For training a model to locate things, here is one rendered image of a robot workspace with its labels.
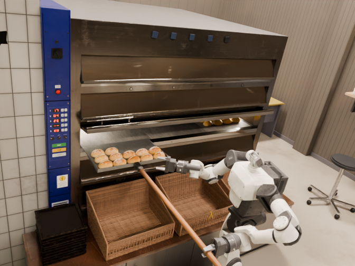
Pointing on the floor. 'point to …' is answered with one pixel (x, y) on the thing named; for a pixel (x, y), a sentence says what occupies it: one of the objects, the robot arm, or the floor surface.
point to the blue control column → (54, 25)
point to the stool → (347, 163)
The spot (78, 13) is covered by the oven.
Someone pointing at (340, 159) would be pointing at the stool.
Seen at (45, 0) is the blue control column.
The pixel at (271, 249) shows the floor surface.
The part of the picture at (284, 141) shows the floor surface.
